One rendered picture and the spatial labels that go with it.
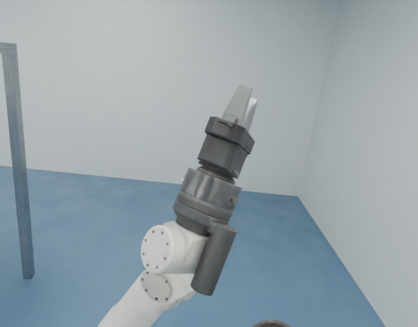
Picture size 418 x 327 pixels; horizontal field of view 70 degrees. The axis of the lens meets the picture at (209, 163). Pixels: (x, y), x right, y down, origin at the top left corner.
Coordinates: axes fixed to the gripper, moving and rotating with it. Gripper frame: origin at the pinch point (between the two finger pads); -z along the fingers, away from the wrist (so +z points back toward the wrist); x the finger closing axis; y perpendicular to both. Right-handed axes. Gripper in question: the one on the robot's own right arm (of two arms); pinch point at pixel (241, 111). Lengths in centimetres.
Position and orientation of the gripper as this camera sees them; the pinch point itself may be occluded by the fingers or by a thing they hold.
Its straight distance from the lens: 47.1
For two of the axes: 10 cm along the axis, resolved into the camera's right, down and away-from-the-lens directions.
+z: -3.7, 9.3, -0.2
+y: -8.8, -3.4, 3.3
